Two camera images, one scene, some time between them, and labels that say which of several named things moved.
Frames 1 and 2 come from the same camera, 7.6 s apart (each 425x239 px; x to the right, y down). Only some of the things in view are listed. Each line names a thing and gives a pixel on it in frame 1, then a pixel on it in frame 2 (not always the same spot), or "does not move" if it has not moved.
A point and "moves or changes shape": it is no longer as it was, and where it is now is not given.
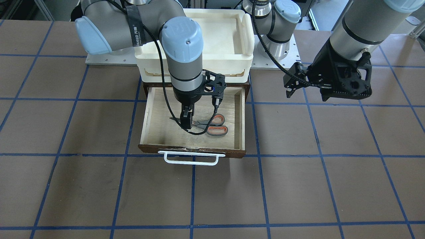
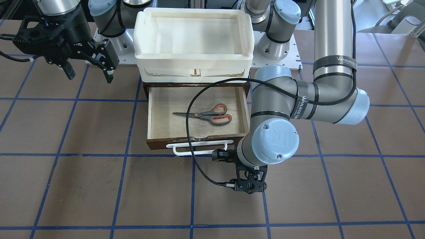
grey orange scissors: [212, 125] → [216, 115]
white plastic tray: [227, 36] does not move
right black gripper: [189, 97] → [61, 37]
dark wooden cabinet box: [146, 85] does not move
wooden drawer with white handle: [216, 131] moves or changes shape
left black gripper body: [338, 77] → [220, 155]
